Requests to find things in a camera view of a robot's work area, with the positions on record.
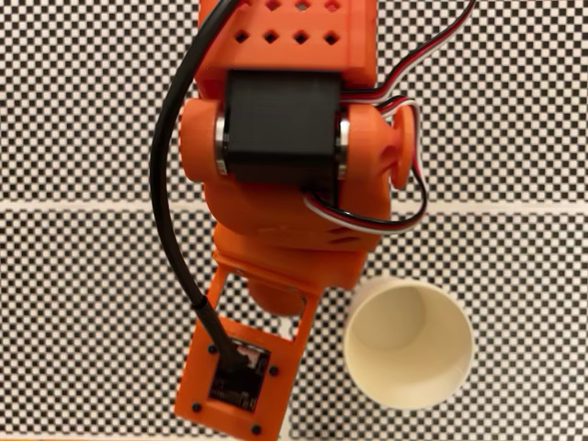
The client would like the cream paper cup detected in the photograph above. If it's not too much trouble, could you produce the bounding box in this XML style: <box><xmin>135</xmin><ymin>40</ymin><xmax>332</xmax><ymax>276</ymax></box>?
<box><xmin>343</xmin><ymin>275</ymin><xmax>474</xmax><ymax>411</ymax></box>

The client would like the orange camera mount with board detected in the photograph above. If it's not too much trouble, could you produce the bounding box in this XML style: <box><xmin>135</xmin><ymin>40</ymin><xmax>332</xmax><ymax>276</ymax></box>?
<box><xmin>173</xmin><ymin>264</ymin><xmax>325</xmax><ymax>437</ymax></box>

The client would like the black camera cable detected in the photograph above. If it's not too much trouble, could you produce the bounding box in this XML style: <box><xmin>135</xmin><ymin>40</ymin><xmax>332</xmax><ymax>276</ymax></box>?
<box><xmin>149</xmin><ymin>0</ymin><xmax>249</xmax><ymax>373</ymax></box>

